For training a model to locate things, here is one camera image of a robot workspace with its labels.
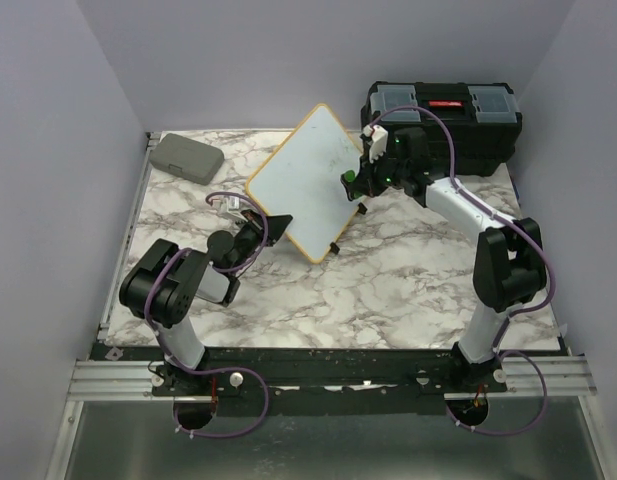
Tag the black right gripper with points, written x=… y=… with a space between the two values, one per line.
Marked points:
x=365 y=183

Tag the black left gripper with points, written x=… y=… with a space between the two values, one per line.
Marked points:
x=276 y=226

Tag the green whiteboard eraser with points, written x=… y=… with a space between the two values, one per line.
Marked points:
x=348 y=177

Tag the yellow framed whiteboard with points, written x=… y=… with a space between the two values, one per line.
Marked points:
x=301 y=178

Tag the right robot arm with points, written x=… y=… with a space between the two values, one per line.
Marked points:
x=508 y=270

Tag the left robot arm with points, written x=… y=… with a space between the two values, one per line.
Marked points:
x=161 y=286

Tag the grey plastic case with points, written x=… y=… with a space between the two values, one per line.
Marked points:
x=187 y=159

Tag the black plastic toolbox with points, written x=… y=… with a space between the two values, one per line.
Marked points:
x=484 y=120

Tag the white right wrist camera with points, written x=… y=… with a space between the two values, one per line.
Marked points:
x=375 y=139

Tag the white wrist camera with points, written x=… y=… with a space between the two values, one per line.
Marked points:
x=230 y=207
x=375 y=139

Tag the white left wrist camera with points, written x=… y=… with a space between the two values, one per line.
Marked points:
x=230 y=207

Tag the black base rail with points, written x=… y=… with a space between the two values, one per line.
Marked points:
x=244 y=381

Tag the aluminium frame rail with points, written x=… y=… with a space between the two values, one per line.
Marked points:
x=106 y=375

